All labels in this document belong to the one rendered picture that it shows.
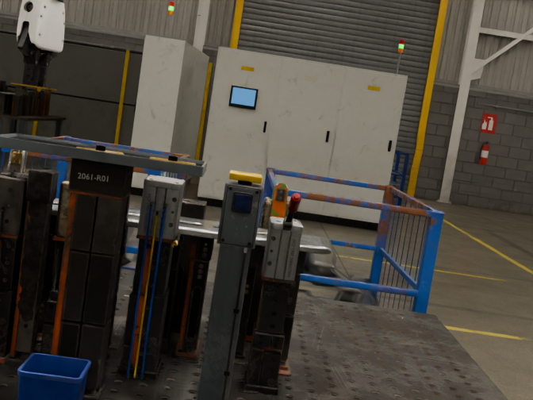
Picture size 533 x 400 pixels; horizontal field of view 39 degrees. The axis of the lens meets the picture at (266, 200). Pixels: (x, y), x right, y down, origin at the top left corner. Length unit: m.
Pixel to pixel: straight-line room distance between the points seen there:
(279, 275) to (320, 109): 8.03
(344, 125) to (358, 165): 0.54
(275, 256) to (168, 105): 8.03
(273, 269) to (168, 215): 0.24
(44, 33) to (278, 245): 0.62
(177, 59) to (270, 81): 1.19
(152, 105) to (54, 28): 8.01
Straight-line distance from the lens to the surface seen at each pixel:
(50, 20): 1.55
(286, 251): 1.53
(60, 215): 1.57
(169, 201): 1.52
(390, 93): 9.64
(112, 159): 1.33
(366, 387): 1.76
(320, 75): 9.53
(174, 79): 9.51
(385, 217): 4.67
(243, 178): 1.35
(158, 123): 9.54
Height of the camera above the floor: 1.28
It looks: 7 degrees down
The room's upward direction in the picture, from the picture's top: 9 degrees clockwise
